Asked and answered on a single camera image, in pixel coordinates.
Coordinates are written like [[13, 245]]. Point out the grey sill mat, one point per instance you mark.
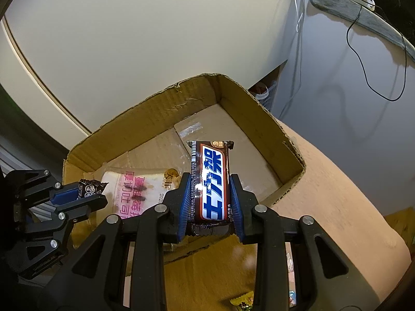
[[363, 16]]

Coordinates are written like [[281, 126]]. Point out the yellow snack packet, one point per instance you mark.
[[242, 302]]

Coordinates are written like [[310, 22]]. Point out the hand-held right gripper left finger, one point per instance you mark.
[[183, 207]]

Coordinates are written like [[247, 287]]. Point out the cardboard box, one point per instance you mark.
[[246, 142]]

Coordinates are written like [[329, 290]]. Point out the brown chocolate bar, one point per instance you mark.
[[212, 181]]

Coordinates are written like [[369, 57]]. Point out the small white power strip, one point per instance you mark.
[[366, 2]]

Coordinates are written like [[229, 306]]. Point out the white plastic jar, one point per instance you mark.
[[260, 93]]

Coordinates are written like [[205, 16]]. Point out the colourful candy wrapper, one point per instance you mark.
[[291, 299]]

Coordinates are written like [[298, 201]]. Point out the sliced bread packet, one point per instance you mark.
[[129, 184]]

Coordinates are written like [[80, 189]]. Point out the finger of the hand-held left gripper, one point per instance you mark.
[[66, 194], [87, 204]]

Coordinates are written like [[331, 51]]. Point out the small black candy packet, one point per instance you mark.
[[90, 188]]

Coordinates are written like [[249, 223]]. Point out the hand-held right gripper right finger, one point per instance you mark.
[[236, 210]]

